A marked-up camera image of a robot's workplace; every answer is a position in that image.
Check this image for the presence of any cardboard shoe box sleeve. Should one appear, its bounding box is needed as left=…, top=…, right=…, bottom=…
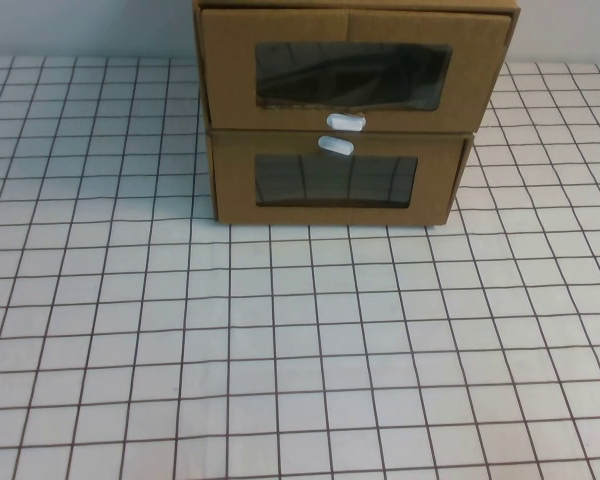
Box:
left=192, top=0, right=523, bottom=137

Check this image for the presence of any cardboard drawer with window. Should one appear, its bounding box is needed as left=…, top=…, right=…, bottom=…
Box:
left=199, top=7, right=514, bottom=133
left=204, top=128, right=476, bottom=227
left=214, top=136, right=465, bottom=225

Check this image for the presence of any white grid tablecloth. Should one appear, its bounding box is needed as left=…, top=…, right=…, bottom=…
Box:
left=0, top=55, right=600, bottom=480

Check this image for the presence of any white plastic drawer handle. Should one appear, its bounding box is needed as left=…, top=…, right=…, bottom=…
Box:
left=326, top=112, right=369, bottom=134
left=317, top=133, right=354, bottom=158

